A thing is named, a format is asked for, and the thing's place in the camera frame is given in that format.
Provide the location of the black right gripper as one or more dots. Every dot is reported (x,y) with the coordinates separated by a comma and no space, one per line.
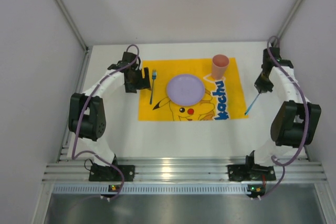
(263,86)

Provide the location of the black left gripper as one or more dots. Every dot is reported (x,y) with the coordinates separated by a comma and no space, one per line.
(142,78)

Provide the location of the blue metal fork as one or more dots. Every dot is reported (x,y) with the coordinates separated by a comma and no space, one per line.
(154,76)

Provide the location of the blue metal spoon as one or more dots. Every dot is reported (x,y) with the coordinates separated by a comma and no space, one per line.
(252,104)

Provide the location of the yellow pikachu placemat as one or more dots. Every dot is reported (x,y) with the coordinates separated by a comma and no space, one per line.
(223,99)

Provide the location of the purple plastic plate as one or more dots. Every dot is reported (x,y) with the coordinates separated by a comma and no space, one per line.
(185,89)

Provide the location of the pink plastic cup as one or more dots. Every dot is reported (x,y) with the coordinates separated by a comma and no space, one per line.
(219,66)

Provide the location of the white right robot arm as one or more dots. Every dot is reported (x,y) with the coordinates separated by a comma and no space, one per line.
(296,121)

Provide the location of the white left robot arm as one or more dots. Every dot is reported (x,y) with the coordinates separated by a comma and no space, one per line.
(87,117)

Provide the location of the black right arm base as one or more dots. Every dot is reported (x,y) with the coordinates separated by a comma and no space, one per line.
(242,173)

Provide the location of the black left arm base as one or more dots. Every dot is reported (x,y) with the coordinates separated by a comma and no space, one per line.
(108,174)

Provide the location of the aluminium rail frame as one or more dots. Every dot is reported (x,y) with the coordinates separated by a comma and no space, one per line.
(183,152)

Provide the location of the perforated white cable duct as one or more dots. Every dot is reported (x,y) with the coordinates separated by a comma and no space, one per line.
(158,189)

